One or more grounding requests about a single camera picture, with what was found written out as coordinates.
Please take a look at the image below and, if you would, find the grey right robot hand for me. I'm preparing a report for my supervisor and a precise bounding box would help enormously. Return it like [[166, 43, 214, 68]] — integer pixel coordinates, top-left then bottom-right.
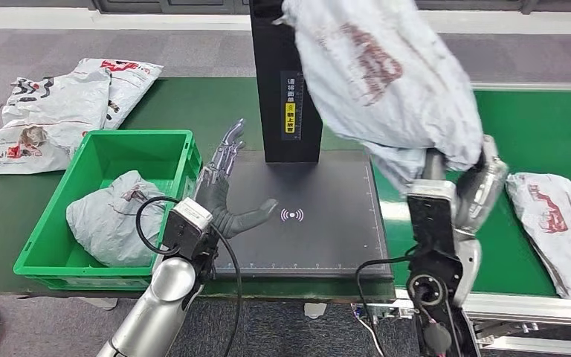
[[421, 135, 509, 235]]

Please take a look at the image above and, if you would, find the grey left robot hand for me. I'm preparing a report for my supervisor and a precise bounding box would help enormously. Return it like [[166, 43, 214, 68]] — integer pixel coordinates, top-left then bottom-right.
[[194, 118, 280, 241]]

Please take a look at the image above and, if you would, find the grey courier parcel red print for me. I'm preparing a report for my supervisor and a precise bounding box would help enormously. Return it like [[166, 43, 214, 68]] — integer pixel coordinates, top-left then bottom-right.
[[272, 0, 485, 194], [65, 170, 170, 268], [506, 172, 571, 302]]

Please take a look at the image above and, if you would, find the green conveyor belt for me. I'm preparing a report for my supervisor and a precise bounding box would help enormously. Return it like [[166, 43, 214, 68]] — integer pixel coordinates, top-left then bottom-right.
[[361, 89, 571, 300]]

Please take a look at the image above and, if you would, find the black inbound scanner machine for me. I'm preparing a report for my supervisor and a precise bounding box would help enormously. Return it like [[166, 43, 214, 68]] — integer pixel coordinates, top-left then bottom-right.
[[211, 0, 396, 283]]

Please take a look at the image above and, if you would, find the small conveyor control device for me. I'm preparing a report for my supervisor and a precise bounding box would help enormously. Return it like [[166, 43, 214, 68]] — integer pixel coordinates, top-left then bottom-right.
[[352, 302, 401, 322]]

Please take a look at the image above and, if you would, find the dark green table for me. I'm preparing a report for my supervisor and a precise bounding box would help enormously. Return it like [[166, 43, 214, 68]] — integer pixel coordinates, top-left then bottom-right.
[[0, 76, 398, 303]]

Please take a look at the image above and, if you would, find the green plastic crate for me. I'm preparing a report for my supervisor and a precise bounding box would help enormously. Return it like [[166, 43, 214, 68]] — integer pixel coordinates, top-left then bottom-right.
[[13, 129, 203, 292]]

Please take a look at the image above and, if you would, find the white courier bag red logo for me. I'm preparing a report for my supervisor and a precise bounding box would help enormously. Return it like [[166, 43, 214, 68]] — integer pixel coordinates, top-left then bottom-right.
[[76, 58, 164, 131]]

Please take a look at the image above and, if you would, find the white table foot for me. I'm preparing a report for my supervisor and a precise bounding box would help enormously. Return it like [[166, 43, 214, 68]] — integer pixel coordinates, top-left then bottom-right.
[[304, 302, 328, 321], [76, 296, 119, 312]]

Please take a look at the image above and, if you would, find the white courier bag black print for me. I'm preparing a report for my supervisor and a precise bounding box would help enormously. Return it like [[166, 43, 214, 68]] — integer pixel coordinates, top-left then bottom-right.
[[0, 68, 113, 176]]

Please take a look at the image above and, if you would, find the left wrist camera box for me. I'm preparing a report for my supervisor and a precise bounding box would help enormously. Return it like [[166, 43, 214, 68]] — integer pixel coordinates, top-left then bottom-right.
[[161, 198, 214, 260]]

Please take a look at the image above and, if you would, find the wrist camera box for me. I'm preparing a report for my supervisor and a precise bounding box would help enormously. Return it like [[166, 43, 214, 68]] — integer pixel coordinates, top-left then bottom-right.
[[405, 179, 459, 257], [161, 198, 214, 260]]

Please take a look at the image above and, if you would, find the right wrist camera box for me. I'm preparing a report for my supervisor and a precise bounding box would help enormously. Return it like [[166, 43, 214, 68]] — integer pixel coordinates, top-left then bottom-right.
[[405, 179, 459, 257]]

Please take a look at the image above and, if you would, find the black looped camera cable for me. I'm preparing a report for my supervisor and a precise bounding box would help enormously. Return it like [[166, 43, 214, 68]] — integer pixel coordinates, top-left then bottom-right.
[[135, 196, 181, 257]]

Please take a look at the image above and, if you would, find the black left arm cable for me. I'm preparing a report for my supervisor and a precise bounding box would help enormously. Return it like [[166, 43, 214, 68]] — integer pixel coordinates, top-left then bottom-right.
[[209, 224, 244, 357]]

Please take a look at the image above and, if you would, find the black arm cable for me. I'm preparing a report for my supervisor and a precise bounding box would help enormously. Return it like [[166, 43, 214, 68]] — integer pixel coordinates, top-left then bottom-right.
[[355, 255, 419, 357], [209, 224, 244, 357]]

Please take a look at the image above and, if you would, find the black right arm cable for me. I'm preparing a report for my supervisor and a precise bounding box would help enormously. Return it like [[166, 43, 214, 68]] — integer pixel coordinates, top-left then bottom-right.
[[355, 255, 419, 357]]

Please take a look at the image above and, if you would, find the thin white cable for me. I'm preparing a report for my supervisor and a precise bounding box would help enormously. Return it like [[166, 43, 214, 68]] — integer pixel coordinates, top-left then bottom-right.
[[356, 315, 389, 357]]

